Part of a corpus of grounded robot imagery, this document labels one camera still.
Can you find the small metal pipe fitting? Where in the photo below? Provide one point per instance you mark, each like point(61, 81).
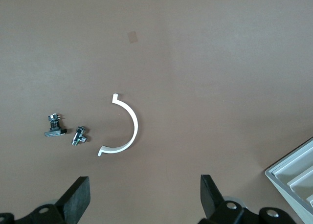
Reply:
point(78, 136)

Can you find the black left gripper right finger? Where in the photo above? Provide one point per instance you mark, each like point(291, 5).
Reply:
point(212, 204)

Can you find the translucent tape patch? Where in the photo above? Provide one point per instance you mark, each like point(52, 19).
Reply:
point(132, 37)

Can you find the white drawer cabinet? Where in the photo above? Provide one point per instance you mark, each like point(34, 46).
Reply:
point(293, 185)

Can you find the white semicircular plastic bracket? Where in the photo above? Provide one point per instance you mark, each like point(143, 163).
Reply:
point(135, 126)

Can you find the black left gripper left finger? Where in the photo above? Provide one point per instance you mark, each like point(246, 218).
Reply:
point(73, 204)

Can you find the black switch component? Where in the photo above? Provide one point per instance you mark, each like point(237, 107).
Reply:
point(55, 132)

